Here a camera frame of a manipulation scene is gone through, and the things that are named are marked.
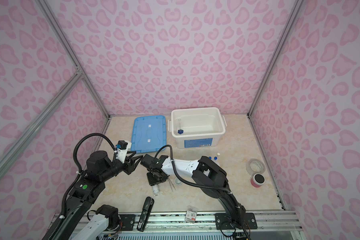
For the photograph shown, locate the white plastic storage bin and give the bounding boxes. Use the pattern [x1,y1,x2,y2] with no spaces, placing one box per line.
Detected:
[168,107,227,149]

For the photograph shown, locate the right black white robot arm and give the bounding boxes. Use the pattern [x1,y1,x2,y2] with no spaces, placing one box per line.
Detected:
[141,155,258,231]

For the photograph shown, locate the white blue small bottle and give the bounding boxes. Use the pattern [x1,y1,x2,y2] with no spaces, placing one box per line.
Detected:
[152,185,160,196]

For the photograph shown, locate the small white ceramic bowl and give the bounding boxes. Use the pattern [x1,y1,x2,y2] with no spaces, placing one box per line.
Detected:
[175,178,182,186]

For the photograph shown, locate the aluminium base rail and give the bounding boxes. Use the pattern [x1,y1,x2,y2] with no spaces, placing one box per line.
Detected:
[68,208,307,240]

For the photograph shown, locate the pink jar black lid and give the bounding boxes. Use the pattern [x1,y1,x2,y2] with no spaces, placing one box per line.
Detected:
[251,173,265,188]

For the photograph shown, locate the clear box red label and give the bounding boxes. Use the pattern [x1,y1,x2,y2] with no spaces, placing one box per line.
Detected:
[185,206,198,224]

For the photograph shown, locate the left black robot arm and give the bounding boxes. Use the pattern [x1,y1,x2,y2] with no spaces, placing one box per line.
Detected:
[43,151,143,240]

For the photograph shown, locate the black stapler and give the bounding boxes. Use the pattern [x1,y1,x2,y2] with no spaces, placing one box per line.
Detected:
[137,197,155,232]

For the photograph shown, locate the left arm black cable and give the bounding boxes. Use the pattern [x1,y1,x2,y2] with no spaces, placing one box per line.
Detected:
[72,132,116,173]

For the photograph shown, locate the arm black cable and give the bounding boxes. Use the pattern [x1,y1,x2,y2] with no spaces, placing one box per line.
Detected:
[72,132,116,173]
[154,144,253,240]

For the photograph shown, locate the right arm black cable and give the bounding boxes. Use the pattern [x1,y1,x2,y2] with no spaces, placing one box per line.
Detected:
[154,144,253,240]

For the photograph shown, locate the clear round petri dish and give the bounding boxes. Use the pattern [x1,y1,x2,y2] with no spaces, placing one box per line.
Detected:
[246,159,266,176]

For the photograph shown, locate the blue base glass funnel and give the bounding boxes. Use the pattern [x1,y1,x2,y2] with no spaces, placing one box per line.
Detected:
[177,119,184,135]

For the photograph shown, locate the metal tweezers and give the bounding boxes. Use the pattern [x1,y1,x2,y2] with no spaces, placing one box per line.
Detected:
[170,182,176,192]

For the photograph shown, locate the blue plastic bin lid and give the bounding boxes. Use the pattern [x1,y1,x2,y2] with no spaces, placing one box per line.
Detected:
[131,115,167,154]

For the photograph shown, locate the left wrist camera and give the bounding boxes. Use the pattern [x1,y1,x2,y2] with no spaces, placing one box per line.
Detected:
[115,140,132,163]

